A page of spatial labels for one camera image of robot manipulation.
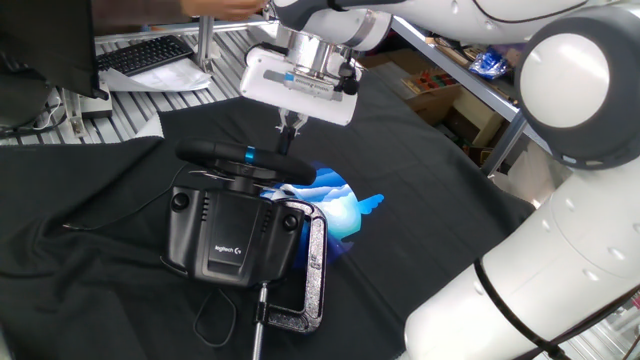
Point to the brown cardboard box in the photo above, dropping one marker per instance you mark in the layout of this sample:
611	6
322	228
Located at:
390	62

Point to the black Logitech wheel base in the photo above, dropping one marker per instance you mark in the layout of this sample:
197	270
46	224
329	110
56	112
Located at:
235	230

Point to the cream cardboard box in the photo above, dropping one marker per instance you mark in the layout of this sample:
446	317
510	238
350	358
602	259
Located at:
475	117

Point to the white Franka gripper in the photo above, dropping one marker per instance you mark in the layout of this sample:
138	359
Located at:
270	97

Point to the black metal C-clamp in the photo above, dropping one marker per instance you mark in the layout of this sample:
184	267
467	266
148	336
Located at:
316	260

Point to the blue plastic bag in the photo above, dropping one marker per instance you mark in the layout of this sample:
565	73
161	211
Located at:
489	65

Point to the black cloth with blue print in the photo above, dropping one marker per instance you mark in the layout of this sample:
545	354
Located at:
425	200

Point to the person hand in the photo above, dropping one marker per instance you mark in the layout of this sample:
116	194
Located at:
225	9

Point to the wooden tray of coloured blocks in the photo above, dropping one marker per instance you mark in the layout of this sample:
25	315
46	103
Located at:
427	82

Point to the silver depth camera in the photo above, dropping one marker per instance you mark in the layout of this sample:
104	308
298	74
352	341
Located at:
310	86

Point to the white paper sheets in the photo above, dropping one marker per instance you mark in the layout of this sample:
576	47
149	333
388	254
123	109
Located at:
170	77

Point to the aluminium upright post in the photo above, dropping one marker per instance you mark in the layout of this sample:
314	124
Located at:
205	45

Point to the small aluminium bracket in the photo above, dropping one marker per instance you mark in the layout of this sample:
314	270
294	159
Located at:
75	122

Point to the grey metal shelf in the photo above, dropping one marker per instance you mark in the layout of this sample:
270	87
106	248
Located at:
450	72

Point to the aluminium rail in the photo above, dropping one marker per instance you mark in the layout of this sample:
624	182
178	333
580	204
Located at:
170	28

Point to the black racing steering wheel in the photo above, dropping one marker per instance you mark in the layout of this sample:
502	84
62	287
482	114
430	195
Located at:
210	150

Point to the black computer keyboard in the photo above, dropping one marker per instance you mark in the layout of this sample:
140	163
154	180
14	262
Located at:
145	55

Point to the dark grey monitor stand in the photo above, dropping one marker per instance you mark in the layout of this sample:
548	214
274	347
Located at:
20	105

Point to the black monitor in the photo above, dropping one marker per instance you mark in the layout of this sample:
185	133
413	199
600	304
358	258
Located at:
45	40

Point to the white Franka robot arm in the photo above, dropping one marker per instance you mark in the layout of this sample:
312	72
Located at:
575	260

